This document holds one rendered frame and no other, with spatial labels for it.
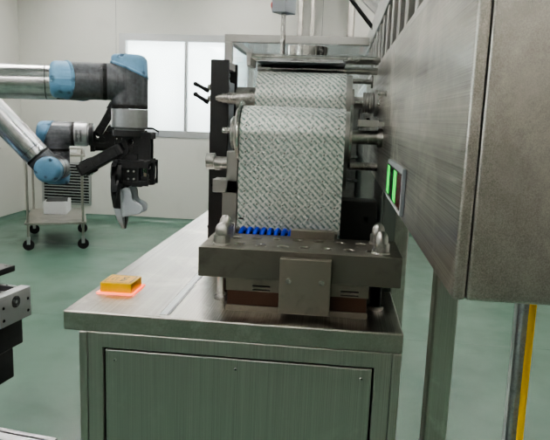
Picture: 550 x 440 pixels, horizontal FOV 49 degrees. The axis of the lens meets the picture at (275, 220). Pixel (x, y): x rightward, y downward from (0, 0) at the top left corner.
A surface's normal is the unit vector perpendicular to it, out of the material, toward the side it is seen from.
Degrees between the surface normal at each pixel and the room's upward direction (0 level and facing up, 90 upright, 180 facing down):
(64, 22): 90
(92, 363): 90
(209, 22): 90
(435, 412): 90
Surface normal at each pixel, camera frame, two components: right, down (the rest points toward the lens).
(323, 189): -0.11, 0.16
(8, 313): 0.97, 0.07
